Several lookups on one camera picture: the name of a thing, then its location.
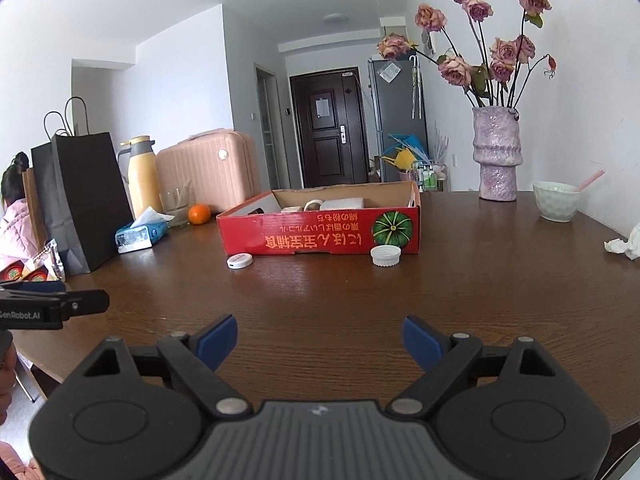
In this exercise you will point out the pink suitcase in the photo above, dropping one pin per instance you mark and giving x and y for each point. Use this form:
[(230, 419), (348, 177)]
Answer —
[(210, 165)]

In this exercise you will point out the black paper bag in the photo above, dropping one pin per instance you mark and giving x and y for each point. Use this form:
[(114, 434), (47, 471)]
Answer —
[(80, 200)]

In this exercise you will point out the silver snack packet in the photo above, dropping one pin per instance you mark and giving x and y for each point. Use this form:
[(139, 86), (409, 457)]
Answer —
[(52, 260)]

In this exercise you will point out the person's left hand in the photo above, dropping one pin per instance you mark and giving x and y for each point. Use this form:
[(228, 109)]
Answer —
[(6, 385)]

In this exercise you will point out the crumpled white tissue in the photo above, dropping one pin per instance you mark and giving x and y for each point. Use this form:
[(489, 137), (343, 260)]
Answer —
[(627, 245)]

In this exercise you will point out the pink spoon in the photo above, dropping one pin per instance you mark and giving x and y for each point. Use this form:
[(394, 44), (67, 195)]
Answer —
[(590, 180)]

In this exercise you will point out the dried pink roses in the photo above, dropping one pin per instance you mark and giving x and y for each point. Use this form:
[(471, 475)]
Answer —
[(500, 55)]

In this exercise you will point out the orange fruit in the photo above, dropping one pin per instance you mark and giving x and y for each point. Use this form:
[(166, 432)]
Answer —
[(199, 214)]

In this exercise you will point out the lilac ceramic vase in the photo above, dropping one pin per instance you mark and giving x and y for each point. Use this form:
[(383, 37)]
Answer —
[(496, 155)]

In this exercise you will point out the brown paper bag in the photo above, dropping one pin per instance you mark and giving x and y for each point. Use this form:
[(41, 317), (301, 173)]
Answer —
[(32, 210)]

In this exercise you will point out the white tape roll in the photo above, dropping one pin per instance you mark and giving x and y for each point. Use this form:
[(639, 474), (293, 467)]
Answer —
[(313, 205)]

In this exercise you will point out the small white round lid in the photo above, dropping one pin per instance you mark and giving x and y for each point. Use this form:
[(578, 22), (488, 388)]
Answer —
[(239, 261)]

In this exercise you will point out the dark brown door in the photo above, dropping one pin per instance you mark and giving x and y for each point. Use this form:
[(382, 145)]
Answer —
[(327, 130)]

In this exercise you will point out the white ribbed bottle cap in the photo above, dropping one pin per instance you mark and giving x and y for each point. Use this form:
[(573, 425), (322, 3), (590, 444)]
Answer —
[(385, 256)]

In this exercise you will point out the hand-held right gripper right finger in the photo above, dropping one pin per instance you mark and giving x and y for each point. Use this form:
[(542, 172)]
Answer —
[(420, 342)]

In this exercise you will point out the yellow thermos jug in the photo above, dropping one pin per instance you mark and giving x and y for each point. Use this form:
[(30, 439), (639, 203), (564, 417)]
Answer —
[(142, 175)]

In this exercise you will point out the blue and yellow toy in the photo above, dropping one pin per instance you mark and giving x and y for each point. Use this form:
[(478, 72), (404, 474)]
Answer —
[(405, 152)]

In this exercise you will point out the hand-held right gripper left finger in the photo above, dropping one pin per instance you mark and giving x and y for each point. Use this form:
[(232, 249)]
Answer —
[(217, 342)]

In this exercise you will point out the red snack packet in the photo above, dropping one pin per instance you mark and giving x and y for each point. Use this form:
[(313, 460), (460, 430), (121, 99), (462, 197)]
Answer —
[(20, 274)]

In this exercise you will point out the red cardboard box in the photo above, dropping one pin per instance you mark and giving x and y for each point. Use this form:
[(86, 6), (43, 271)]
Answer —
[(310, 232)]

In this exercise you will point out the round ceiling light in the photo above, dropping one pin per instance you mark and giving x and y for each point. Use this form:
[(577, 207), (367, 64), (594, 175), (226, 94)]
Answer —
[(335, 19)]

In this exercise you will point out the clear drinking glass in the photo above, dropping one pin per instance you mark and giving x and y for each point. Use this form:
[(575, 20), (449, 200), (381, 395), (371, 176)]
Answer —
[(175, 202)]

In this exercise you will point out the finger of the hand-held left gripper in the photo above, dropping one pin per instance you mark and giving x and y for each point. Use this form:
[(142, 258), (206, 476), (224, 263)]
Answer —
[(35, 287), (87, 301)]

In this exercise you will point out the hanging clear umbrella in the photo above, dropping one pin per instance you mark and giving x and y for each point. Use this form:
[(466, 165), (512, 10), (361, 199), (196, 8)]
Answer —
[(416, 90)]

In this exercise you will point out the pale green bowl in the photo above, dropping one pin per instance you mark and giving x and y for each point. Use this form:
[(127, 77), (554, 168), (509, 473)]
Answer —
[(556, 203)]

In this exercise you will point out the white storage cart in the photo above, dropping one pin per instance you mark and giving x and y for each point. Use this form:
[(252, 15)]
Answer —
[(431, 177)]

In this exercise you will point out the blue tissue pack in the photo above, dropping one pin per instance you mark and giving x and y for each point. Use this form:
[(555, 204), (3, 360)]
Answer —
[(142, 235)]

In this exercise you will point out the person's pink clothing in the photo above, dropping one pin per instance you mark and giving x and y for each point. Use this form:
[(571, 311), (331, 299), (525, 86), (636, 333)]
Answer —
[(17, 465)]

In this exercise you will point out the grey refrigerator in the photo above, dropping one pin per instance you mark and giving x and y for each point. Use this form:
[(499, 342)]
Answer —
[(395, 105)]

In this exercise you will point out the white foam block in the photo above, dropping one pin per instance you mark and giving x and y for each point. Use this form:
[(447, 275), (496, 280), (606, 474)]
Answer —
[(342, 203)]

